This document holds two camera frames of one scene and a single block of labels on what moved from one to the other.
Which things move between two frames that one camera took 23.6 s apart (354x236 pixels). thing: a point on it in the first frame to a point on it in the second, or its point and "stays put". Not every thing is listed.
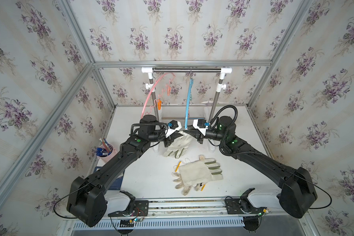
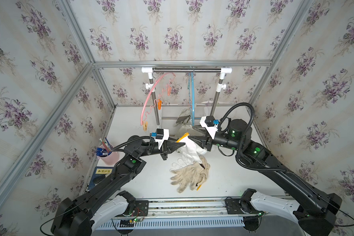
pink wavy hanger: (163, 92) stays put
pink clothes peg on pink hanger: (169, 90) stays put
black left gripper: (168, 140) to (169, 147)
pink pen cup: (107, 159) stays put
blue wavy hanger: (189, 97) to (192, 77)
